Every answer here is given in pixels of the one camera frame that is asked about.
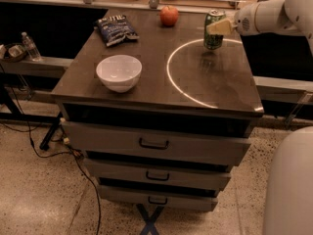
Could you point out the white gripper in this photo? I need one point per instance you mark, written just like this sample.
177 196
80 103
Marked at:
244 23

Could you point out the blue chip bag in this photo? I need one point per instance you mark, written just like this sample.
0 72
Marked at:
116 29

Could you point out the grey side shelf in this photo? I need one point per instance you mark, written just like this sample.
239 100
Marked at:
47 67

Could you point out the top grey drawer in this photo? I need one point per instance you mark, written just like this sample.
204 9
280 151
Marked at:
154 144

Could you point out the grey drawer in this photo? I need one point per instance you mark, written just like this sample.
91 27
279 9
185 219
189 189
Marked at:
131 174
176 201
154 144

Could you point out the grey drawer cabinet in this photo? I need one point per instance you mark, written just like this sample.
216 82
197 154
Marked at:
183 88

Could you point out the clear plastic water bottle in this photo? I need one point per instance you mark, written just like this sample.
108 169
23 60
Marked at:
30 47

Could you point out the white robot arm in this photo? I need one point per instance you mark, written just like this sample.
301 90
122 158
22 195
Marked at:
289 195

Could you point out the dark round dish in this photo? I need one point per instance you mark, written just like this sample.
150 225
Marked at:
12 53

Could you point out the bottom grey drawer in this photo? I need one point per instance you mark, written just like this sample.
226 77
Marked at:
176 201

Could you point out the white bowl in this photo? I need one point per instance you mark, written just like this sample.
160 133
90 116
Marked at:
119 73

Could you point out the middle grey drawer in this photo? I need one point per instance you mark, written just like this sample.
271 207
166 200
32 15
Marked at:
131 174

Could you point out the red apple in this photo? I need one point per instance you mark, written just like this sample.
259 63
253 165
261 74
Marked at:
168 15

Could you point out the green soda can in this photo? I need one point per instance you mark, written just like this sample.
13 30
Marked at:
212 37

